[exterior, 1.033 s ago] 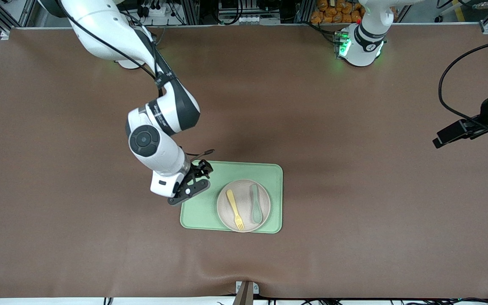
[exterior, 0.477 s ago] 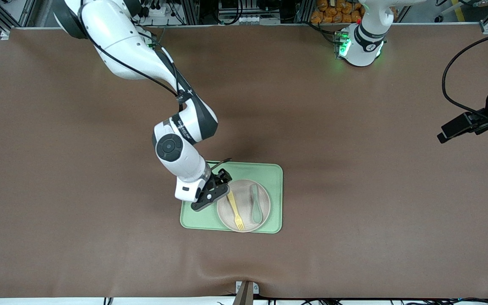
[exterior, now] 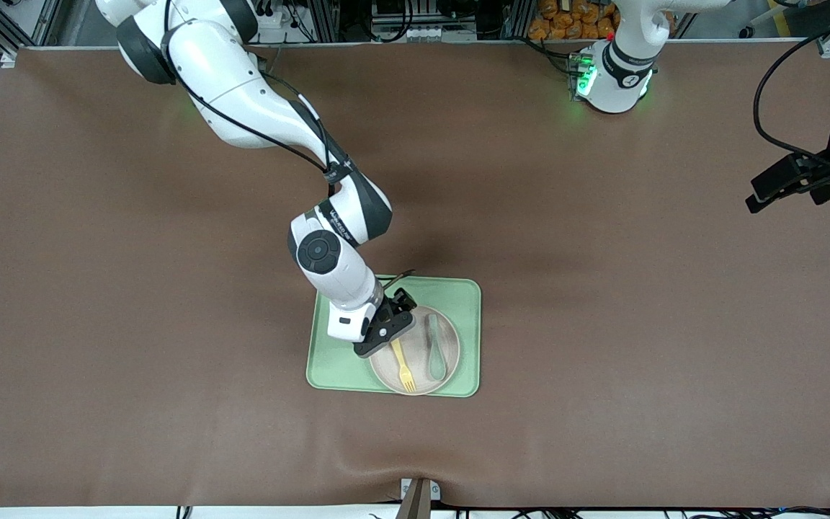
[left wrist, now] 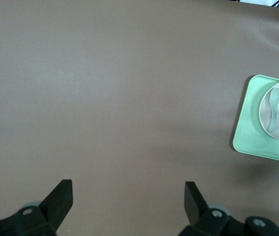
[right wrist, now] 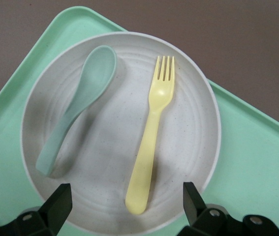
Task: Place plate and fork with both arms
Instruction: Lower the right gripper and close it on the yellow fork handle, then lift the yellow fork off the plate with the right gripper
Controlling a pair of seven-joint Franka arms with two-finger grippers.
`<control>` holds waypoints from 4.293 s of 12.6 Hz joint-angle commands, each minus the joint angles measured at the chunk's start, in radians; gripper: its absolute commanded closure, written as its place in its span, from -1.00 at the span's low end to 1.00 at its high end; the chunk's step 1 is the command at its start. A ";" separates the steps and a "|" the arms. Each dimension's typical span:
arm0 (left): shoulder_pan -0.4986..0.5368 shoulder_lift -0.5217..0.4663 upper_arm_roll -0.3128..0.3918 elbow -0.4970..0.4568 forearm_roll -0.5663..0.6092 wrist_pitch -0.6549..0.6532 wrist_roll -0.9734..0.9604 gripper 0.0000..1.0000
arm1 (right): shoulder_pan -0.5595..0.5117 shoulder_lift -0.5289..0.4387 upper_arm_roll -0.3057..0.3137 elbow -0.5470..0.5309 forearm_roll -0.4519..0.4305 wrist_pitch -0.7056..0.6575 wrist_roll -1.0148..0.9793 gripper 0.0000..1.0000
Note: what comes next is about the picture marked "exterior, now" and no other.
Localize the round beige plate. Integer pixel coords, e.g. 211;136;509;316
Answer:
369;306;460;396

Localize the yellow plastic fork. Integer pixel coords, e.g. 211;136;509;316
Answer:
391;337;416;393

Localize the pale green plastic spoon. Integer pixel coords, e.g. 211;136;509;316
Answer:
424;314;449;381

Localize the light green rectangular tray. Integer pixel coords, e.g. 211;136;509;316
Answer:
305;274;482;399

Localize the brown table mat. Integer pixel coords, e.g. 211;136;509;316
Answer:
0;43;830;509

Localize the orange bread rolls pile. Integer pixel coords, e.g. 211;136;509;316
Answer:
528;0;675;41

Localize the white terminal strip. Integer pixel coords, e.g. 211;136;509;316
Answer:
378;25;475;42

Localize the white power strip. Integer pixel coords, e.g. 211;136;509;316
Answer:
255;4;293;31

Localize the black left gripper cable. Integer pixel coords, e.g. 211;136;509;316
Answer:
752;9;830;177

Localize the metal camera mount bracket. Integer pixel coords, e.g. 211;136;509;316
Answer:
399;477;442;519

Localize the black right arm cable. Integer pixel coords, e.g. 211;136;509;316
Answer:
161;0;352;185

